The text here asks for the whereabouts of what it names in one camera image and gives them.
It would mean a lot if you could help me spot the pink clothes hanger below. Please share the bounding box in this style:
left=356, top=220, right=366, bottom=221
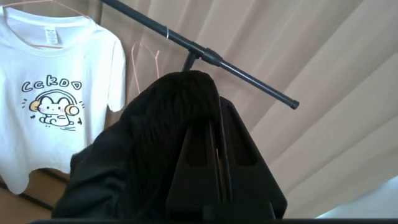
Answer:
left=131, top=26, right=170, bottom=94
left=2, top=0, right=91, bottom=50

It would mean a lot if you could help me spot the black garment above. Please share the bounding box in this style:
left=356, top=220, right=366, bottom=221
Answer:
left=51, top=70, right=222, bottom=220

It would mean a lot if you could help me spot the beige curtain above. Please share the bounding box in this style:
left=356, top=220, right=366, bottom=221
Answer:
left=0, top=0, right=398, bottom=218

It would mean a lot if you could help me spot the white garment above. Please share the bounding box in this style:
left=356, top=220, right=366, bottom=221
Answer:
left=0, top=6, right=127, bottom=195

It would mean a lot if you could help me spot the black clothes rack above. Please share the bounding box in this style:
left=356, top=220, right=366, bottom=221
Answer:
left=99, top=0, right=300, bottom=110

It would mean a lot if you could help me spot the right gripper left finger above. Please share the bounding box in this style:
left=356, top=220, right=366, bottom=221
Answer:
left=165, top=121, right=225, bottom=220

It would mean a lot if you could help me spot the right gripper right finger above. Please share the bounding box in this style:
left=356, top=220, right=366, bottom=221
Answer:
left=219, top=96, right=288, bottom=219

